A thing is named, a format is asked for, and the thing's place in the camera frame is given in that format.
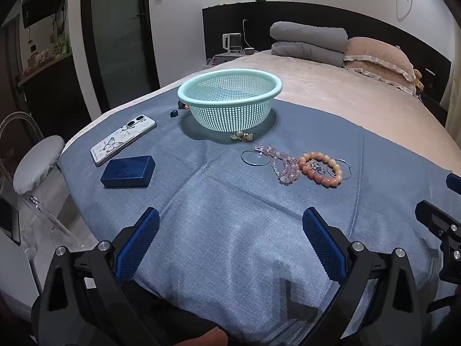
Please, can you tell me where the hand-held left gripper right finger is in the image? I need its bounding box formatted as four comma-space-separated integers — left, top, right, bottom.
302, 207, 433, 346

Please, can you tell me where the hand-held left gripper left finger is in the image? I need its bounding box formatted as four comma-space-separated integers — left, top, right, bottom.
31, 207, 161, 346

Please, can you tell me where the orange bead bracelet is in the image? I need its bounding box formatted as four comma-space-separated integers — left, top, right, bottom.
298, 151, 343, 187

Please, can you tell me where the thin silver bangle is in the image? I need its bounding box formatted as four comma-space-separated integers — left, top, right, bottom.
326, 158, 352, 181
241, 149, 270, 167

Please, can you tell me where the pink crystal bead necklace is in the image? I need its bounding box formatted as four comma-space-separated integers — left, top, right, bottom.
254, 146, 301, 185

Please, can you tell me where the mint green plastic basket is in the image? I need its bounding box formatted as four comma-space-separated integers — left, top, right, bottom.
177, 69, 283, 131

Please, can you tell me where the dark blue jewelry box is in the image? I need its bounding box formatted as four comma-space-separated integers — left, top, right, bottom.
100, 155, 156, 189

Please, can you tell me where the person's left hand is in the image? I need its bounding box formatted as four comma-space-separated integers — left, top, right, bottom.
179, 327, 229, 346

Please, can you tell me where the blue grey cloth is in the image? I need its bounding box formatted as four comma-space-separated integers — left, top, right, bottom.
58, 88, 461, 346

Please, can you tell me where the beige curtain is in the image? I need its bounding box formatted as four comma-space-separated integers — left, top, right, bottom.
441, 25, 461, 130

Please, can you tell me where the phone with butterfly case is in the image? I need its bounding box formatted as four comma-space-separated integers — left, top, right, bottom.
90, 114, 158, 167

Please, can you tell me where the clear chair with grey cushion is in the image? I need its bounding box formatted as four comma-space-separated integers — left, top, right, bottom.
0, 112, 78, 251

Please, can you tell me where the pink ruffled pillow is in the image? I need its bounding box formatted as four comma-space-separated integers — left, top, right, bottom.
343, 37, 420, 92

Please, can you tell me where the white nightstand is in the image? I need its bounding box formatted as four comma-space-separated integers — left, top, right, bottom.
207, 52, 249, 69

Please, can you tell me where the folded grey quilt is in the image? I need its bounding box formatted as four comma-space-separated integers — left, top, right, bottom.
270, 21, 349, 68

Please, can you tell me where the dark framed glass door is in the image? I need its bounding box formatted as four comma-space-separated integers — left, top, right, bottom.
81, 0, 161, 113

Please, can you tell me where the white electric kettle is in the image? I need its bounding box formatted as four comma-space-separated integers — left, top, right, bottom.
222, 33, 243, 54

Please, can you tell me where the black headboard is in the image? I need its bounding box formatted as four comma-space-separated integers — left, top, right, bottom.
202, 0, 452, 105

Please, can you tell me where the black microwave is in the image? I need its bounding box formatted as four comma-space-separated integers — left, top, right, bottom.
22, 0, 63, 29

